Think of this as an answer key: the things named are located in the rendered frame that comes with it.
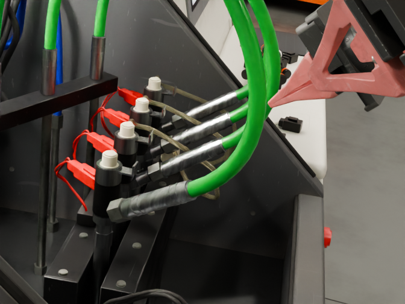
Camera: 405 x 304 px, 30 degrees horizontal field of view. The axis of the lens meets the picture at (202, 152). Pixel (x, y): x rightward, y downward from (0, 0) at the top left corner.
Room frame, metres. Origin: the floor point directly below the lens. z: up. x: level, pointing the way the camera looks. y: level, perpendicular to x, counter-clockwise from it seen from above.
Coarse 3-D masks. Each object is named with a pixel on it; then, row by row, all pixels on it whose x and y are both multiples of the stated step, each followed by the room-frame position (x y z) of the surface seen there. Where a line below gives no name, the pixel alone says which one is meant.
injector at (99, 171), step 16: (96, 176) 0.70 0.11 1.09; (112, 176) 0.69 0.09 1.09; (96, 192) 0.70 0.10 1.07; (112, 192) 0.70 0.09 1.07; (96, 208) 0.70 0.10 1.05; (96, 224) 0.70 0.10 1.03; (112, 224) 0.70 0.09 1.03; (96, 240) 0.70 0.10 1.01; (96, 256) 0.70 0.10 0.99; (96, 272) 0.70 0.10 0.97; (96, 288) 0.70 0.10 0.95
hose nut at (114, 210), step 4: (116, 200) 0.61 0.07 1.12; (120, 200) 0.60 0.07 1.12; (112, 204) 0.60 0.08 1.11; (116, 204) 0.60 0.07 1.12; (120, 204) 0.60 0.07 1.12; (108, 208) 0.60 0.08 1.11; (112, 208) 0.60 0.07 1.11; (116, 208) 0.59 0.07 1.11; (120, 208) 0.60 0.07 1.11; (108, 212) 0.60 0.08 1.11; (112, 212) 0.60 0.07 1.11; (116, 212) 0.59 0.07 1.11; (120, 212) 0.59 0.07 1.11; (112, 216) 0.60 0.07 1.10; (116, 216) 0.59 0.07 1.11; (120, 216) 0.59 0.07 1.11; (124, 216) 0.59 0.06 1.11; (112, 220) 0.60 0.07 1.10; (116, 220) 0.60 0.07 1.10; (120, 220) 0.60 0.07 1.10; (124, 220) 0.60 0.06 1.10
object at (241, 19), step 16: (224, 0) 0.56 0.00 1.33; (240, 0) 0.56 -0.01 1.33; (240, 16) 0.55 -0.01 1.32; (240, 32) 0.55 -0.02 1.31; (256, 48) 0.55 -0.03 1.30; (256, 64) 0.55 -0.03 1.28; (256, 80) 0.54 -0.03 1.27; (256, 96) 0.54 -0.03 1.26; (256, 112) 0.54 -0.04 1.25; (256, 128) 0.54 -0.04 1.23; (240, 144) 0.55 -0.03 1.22; (256, 144) 0.55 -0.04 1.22; (240, 160) 0.55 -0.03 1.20; (208, 176) 0.56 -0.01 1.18; (224, 176) 0.55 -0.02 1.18; (192, 192) 0.56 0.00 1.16
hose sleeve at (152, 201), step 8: (176, 184) 0.58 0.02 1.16; (184, 184) 0.57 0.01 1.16; (152, 192) 0.58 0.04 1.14; (160, 192) 0.58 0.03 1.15; (168, 192) 0.57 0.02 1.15; (176, 192) 0.57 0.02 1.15; (184, 192) 0.56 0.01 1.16; (128, 200) 0.59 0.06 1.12; (136, 200) 0.59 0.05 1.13; (144, 200) 0.58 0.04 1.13; (152, 200) 0.58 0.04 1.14; (160, 200) 0.57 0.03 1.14; (168, 200) 0.57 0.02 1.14; (176, 200) 0.57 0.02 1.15; (184, 200) 0.57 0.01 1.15; (128, 208) 0.59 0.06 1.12; (136, 208) 0.58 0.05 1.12; (144, 208) 0.58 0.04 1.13; (152, 208) 0.58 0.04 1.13; (160, 208) 0.58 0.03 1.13; (128, 216) 0.59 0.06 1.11; (136, 216) 0.59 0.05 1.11
